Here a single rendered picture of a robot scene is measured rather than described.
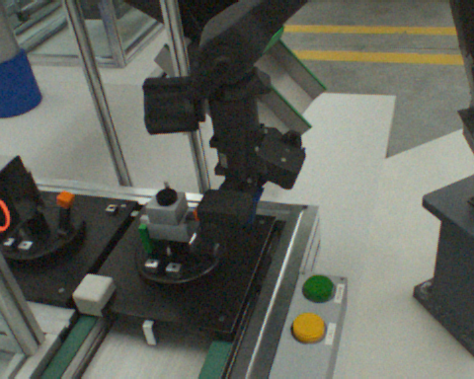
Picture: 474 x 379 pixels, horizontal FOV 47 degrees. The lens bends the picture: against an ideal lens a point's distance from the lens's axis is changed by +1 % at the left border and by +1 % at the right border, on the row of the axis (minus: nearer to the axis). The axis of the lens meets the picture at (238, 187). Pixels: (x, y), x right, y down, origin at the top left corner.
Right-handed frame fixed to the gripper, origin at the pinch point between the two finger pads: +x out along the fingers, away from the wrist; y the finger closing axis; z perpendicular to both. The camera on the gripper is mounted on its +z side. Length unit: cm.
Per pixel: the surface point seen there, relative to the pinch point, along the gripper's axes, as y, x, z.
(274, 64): 47.4, 2.5, -8.9
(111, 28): 86, 10, -70
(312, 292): -3.2, 12.3, 8.9
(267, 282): -1.6, 13.4, 1.9
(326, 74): 259, 109, -39
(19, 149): 39, 23, -75
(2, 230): -19.4, -9.1, -21.1
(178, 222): -1.9, 3.3, -10.1
